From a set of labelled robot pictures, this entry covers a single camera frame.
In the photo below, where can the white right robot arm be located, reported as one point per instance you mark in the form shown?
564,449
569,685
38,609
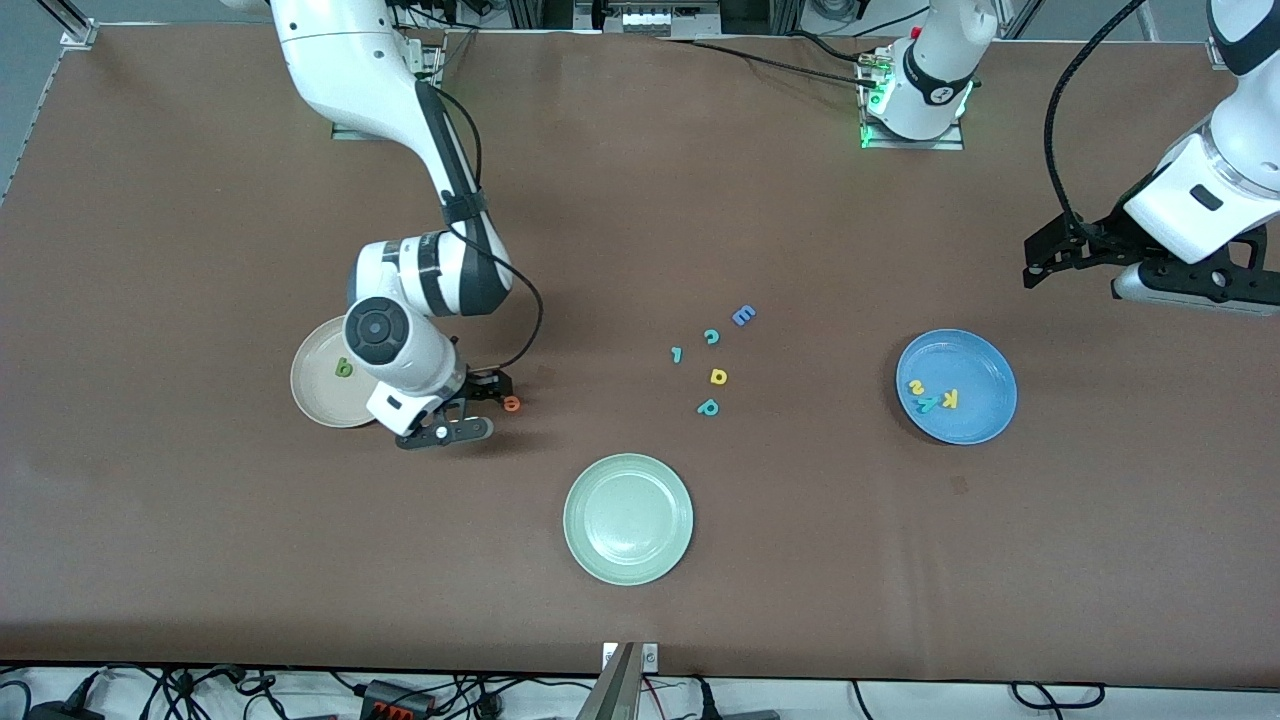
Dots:
340,60

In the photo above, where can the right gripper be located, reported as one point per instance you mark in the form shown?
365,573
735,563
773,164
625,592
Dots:
481,386

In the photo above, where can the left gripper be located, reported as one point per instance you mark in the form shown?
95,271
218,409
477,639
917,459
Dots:
1103,238

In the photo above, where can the beige brown plate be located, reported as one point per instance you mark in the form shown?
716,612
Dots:
315,385

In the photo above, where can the black left camera bracket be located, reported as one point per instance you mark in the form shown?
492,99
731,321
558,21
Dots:
1235,270

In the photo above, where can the black orange power strip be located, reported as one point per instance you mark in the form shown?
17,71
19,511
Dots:
395,700

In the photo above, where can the blue foam letter E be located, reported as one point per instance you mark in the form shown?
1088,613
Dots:
743,316

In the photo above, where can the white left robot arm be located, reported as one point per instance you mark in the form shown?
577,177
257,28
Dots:
930,70

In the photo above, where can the perforated metal edge strip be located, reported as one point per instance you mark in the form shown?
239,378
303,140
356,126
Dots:
38,105

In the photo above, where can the blue plate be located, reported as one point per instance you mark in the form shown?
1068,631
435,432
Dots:
975,360

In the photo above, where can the teal foam letter d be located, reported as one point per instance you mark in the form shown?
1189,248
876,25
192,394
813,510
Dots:
708,411

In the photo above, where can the aluminium frame corner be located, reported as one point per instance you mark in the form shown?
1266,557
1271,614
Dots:
78,32

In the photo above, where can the aluminium camera post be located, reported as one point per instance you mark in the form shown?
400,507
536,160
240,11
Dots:
615,690

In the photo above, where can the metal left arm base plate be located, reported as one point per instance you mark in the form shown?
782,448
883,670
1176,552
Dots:
950,146

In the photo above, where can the pale green plate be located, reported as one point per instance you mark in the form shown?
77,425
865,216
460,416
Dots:
628,520

